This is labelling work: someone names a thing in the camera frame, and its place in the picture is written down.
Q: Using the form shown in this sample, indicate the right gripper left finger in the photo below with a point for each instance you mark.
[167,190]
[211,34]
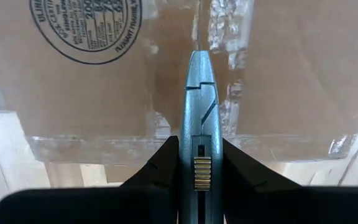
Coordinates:
[89,205]

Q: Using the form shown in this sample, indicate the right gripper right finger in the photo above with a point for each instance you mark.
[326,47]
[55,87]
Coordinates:
[291,205]

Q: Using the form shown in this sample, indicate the taped brown cardboard box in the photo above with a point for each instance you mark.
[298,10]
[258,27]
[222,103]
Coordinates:
[73,93]

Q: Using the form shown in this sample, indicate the box opener tool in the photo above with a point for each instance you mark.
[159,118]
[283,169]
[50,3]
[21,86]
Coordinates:
[200,109]

